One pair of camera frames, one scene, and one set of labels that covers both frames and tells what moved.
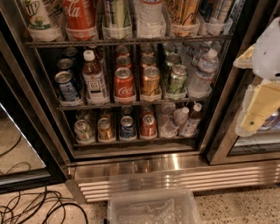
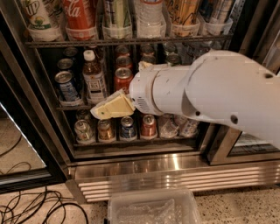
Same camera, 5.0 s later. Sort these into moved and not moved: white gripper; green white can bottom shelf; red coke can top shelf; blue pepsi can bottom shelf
Moved: white gripper
Not moved: red coke can top shelf; blue pepsi can bottom shelf; green white can bottom shelf
